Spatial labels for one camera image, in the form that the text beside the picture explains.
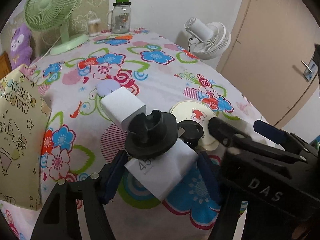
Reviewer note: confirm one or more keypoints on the green desk fan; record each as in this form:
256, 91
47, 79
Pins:
41, 15

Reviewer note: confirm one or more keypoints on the cotton swab container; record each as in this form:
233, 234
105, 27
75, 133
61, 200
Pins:
94, 27

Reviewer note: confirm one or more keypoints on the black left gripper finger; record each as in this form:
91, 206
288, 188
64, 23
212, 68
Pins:
58, 218
209, 173

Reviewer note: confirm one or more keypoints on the orange handled scissors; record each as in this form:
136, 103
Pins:
124, 37

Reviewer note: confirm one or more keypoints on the beige door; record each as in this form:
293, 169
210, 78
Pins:
272, 42

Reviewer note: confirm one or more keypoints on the glass mason jar mug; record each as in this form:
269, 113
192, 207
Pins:
119, 18

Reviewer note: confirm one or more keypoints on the yellow cartoon fabric storage box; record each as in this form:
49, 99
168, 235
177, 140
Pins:
24, 118

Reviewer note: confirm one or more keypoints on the metal door handle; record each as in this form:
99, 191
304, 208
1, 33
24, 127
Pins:
311, 68

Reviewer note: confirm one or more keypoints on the beige cartoon wall sheet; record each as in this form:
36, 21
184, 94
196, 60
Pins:
41, 41

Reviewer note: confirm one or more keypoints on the white 45W charger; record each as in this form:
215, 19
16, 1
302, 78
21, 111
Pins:
161, 174

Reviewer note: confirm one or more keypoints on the lilac oval pebble object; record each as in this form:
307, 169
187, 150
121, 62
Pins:
106, 87

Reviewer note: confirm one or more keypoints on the purple plush toy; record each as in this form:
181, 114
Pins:
20, 49

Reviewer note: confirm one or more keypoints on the round cream cartoon mirror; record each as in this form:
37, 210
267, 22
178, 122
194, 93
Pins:
198, 112

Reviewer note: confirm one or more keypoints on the floral tablecloth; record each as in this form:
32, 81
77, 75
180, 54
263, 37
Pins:
80, 138

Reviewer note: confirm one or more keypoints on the white charger adapter block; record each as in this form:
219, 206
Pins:
121, 106

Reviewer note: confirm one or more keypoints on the wooden chair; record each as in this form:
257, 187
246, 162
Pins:
5, 66

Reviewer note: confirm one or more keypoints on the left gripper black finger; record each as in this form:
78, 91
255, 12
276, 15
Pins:
282, 195
294, 147

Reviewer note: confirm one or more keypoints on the white clip fan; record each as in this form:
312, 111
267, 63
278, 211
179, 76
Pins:
213, 37

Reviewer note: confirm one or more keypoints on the black phone holder mount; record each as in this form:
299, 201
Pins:
149, 136

